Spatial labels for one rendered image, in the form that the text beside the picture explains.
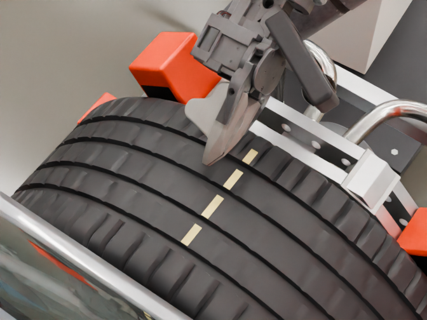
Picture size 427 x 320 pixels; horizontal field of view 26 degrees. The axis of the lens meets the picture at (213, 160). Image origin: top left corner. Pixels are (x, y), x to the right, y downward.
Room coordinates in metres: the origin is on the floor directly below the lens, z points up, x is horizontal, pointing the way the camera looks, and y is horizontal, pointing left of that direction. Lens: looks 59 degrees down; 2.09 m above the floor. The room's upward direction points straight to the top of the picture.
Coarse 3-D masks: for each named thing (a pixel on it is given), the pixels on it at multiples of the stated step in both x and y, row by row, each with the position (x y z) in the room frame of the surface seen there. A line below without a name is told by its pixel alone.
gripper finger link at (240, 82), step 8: (248, 64) 0.59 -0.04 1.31; (256, 64) 0.60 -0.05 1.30; (240, 72) 0.58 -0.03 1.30; (248, 72) 0.58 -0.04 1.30; (232, 80) 0.58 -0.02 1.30; (240, 80) 0.57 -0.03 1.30; (248, 80) 0.58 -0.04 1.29; (232, 88) 0.57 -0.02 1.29; (240, 88) 0.57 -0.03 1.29; (248, 88) 0.58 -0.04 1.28; (232, 96) 0.56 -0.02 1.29; (240, 96) 0.56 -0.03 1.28; (224, 104) 0.56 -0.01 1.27; (232, 104) 0.55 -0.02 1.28; (224, 112) 0.55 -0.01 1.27; (232, 112) 0.55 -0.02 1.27; (216, 120) 0.55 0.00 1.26; (224, 120) 0.54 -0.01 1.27
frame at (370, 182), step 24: (144, 96) 0.78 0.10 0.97; (264, 120) 0.66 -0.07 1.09; (288, 120) 0.64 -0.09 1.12; (312, 120) 0.64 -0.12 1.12; (288, 144) 0.60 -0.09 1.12; (312, 144) 0.62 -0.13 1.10; (336, 144) 0.60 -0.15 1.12; (312, 168) 0.57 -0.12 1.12; (336, 168) 0.57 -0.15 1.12; (360, 168) 0.57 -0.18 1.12; (384, 168) 0.57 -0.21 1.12; (360, 192) 0.54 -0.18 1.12; (384, 192) 0.55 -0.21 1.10; (384, 216) 0.52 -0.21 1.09; (408, 216) 0.53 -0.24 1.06
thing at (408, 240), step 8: (424, 208) 0.54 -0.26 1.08; (416, 216) 0.53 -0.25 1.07; (424, 216) 0.52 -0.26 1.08; (408, 224) 0.52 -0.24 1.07; (416, 224) 0.51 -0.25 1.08; (424, 224) 0.51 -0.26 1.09; (408, 232) 0.51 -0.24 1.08; (416, 232) 0.50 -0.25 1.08; (424, 232) 0.50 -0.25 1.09; (400, 240) 0.50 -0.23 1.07; (408, 240) 0.49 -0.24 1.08; (416, 240) 0.49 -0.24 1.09; (424, 240) 0.48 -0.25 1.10; (408, 248) 0.48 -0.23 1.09; (416, 248) 0.47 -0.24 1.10; (424, 248) 0.47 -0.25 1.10; (416, 256) 0.47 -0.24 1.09; (424, 256) 0.46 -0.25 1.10; (424, 264) 0.46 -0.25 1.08; (424, 272) 0.46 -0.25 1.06
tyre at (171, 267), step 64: (128, 128) 0.62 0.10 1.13; (192, 128) 0.60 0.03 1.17; (64, 192) 0.54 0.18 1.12; (128, 192) 0.51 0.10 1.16; (192, 192) 0.50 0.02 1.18; (256, 192) 0.50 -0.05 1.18; (320, 192) 0.51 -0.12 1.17; (128, 256) 0.43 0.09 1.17; (192, 256) 0.43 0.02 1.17; (256, 256) 0.43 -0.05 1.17; (320, 256) 0.43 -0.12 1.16; (384, 256) 0.45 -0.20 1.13
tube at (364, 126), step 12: (372, 108) 0.74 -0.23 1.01; (384, 108) 0.73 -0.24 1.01; (396, 108) 0.73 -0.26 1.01; (408, 108) 0.73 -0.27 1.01; (420, 108) 0.73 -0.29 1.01; (360, 120) 0.71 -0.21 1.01; (372, 120) 0.71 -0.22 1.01; (384, 120) 0.72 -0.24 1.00; (420, 120) 0.72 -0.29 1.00; (348, 132) 0.69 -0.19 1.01; (360, 132) 0.69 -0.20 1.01
